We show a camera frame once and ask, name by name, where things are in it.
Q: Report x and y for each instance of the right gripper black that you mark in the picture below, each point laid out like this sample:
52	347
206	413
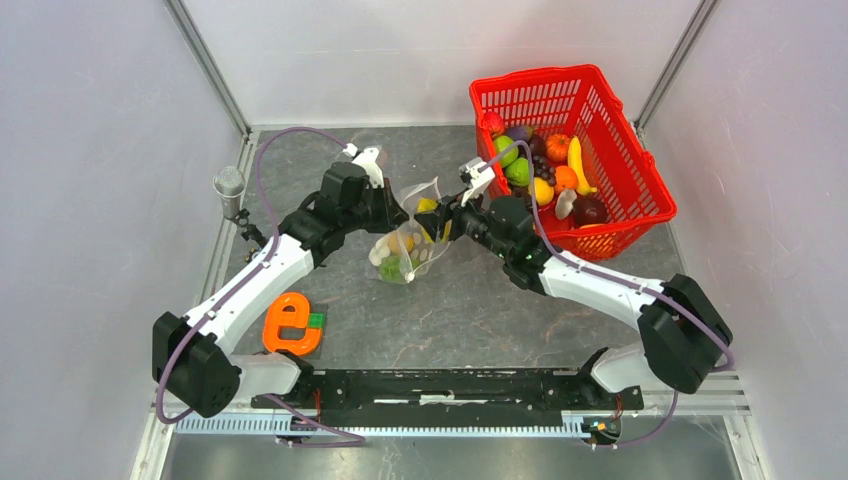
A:
434	222

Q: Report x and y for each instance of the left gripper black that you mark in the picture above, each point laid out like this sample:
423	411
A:
392	214

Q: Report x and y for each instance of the white mushroom toy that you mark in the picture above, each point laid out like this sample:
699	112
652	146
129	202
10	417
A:
565	203

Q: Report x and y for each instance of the yellow orange lemon fruit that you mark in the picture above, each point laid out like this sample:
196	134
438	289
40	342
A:
400	243

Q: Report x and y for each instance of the yellow green pepper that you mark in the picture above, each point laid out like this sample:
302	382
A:
435	218

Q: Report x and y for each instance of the dark red plum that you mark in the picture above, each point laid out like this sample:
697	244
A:
589	210

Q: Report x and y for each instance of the clear dotted zip top bag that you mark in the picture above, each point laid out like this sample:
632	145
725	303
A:
424	251

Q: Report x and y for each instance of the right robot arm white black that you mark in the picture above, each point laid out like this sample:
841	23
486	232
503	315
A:
682	337

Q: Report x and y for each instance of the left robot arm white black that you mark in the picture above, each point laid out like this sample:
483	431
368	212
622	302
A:
191	353

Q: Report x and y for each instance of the purple eggplant top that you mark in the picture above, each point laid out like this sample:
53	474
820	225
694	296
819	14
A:
519	133

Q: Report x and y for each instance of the yellow lemon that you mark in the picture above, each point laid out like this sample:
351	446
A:
543	192

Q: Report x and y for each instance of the green wrinkled cabbage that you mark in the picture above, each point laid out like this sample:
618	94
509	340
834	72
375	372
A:
519	173

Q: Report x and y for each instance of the dark purple grape bunch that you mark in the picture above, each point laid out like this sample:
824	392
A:
544	169

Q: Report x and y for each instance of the orange tangerine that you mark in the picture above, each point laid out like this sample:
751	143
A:
565	179

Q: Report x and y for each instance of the green apple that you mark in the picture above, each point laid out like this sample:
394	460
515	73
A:
506	153

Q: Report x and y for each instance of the yellow banana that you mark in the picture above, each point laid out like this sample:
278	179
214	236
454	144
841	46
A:
575	162

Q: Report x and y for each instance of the orange pumpkin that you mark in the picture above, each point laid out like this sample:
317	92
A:
557	148

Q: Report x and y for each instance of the red apple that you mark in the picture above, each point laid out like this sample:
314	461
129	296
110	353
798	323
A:
492	124

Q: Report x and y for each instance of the grey microphone on stand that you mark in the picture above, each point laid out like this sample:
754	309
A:
230	185

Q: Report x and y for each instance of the green small block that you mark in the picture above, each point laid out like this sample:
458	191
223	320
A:
316	320

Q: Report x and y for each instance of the red plastic basket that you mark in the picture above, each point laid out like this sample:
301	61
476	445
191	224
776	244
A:
578	101

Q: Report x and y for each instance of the orange letter e toy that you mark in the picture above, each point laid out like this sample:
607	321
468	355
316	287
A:
285	326

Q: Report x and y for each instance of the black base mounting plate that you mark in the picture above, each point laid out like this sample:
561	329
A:
523	397

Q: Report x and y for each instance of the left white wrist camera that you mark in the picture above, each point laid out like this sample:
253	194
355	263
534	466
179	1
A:
369	159

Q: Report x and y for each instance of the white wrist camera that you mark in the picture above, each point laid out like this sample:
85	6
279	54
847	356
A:
476	175
369	159

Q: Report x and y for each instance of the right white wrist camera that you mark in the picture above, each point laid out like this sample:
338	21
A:
476	175

